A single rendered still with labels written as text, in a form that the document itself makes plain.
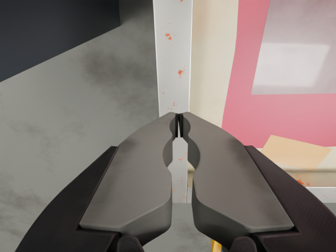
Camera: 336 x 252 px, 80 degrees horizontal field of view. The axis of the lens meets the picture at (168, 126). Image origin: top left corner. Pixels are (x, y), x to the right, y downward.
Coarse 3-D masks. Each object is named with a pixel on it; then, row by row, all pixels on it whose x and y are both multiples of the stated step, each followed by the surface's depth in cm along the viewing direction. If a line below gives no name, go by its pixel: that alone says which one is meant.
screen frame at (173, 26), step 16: (160, 0) 19; (176, 0) 19; (192, 0) 19; (160, 16) 19; (176, 16) 19; (192, 16) 19; (160, 32) 20; (176, 32) 20; (160, 48) 21; (176, 48) 21; (160, 64) 22; (176, 64) 22; (160, 80) 23; (176, 80) 23; (160, 96) 24; (176, 96) 24; (160, 112) 25; (176, 112) 25; (176, 144) 27; (176, 160) 29; (176, 176) 30; (192, 176) 34; (304, 176) 33; (320, 176) 33; (176, 192) 32; (320, 192) 32
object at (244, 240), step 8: (120, 240) 5; (128, 240) 5; (136, 240) 5; (240, 240) 5; (248, 240) 5; (120, 248) 5; (128, 248) 5; (136, 248) 5; (232, 248) 5; (240, 248) 5; (248, 248) 5
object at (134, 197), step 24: (168, 120) 11; (120, 144) 9; (144, 144) 9; (168, 144) 10; (120, 168) 8; (144, 168) 8; (96, 192) 7; (120, 192) 7; (144, 192) 7; (168, 192) 7; (96, 216) 6; (120, 216) 6; (144, 216) 6; (168, 216) 7; (144, 240) 7
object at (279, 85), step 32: (256, 0) 21; (288, 0) 21; (320, 0) 21; (256, 32) 23; (288, 32) 23; (320, 32) 23; (256, 64) 25; (288, 64) 25; (320, 64) 25; (256, 96) 27; (288, 96) 27; (320, 96) 27; (224, 128) 30; (256, 128) 30; (288, 128) 30; (320, 128) 30
